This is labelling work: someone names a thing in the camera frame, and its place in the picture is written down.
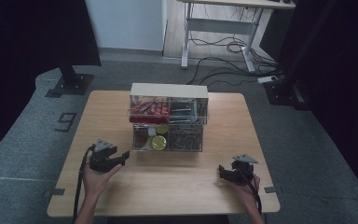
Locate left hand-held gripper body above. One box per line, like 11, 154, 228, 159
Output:
88, 138, 119, 175

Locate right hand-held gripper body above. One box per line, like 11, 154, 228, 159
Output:
230, 153, 259, 187

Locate white power strip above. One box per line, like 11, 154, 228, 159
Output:
256, 75, 279, 85

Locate black metal stand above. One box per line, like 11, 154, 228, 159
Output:
262, 0, 339, 112

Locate dark curtain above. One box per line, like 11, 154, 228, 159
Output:
0, 0, 103, 164
259, 0, 358, 206

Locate clear two-tier acrylic organizer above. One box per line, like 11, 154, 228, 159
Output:
127, 82, 210, 153

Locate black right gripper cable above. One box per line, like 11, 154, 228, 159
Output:
238, 167, 263, 217

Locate small yellow round container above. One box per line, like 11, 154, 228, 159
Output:
154, 123, 170, 135

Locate pile of dark thin sticks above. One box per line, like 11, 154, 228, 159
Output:
167, 125, 204, 152

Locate stack of red packets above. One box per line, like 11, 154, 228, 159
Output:
129, 101, 171, 124

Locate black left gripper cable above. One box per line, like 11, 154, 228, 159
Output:
72, 144, 97, 224

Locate person's right hand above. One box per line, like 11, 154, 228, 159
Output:
228, 173, 261, 210

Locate black floor cables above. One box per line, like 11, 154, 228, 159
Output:
186, 6, 282, 89

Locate large yellow round container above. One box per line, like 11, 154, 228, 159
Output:
146, 134, 168, 151

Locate white metal-frame desk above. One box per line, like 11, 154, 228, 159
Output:
176, 0, 296, 74

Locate grey tape strip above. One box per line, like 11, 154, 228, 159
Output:
44, 188, 66, 198
263, 185, 284, 196

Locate brown packets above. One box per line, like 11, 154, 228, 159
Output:
132, 126, 150, 150

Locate person's left hand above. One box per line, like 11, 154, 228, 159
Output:
82, 154, 123, 201

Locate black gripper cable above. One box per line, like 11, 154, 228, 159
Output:
72, 144, 97, 224
238, 167, 263, 217

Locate black stand with base plate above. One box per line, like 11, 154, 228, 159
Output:
44, 52, 95, 99

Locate stack of dark packets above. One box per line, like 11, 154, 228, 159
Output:
169, 100, 208, 125

